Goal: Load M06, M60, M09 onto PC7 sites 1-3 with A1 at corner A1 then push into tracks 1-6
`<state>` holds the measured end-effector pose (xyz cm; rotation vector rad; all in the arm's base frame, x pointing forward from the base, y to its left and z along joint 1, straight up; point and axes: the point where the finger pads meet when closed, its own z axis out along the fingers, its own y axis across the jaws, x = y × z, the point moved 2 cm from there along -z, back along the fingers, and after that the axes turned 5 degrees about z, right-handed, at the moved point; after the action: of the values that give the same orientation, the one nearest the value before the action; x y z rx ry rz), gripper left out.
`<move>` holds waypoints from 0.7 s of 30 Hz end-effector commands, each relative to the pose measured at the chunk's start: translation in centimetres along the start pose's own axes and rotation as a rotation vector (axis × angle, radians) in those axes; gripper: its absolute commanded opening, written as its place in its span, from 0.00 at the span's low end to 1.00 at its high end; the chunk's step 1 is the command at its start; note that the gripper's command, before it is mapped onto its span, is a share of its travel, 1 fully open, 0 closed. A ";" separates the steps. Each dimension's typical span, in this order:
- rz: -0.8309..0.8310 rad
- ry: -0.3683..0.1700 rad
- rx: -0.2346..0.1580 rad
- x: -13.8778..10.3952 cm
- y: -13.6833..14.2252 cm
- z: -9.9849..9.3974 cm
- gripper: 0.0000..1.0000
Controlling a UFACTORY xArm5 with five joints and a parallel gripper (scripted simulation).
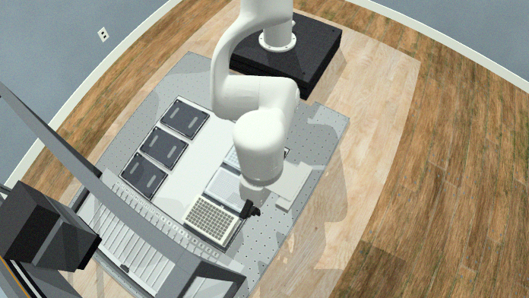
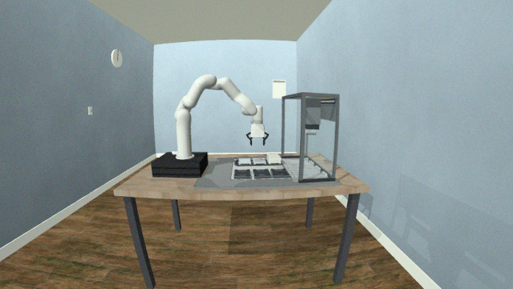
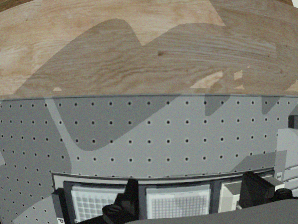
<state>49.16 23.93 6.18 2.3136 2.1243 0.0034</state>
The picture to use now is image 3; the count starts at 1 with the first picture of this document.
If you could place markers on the white deep-well block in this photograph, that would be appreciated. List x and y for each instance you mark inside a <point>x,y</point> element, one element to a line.
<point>230,191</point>

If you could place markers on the dark grey plate carrier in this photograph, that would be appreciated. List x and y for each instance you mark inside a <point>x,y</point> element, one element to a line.
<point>64,207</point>

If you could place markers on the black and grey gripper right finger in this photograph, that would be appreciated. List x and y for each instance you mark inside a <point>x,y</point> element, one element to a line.
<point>257,191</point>

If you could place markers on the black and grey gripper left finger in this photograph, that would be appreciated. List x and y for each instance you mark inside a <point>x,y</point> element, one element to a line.
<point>117,214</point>

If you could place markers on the grey well plate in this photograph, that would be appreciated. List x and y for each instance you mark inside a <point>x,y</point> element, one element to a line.
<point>178,202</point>

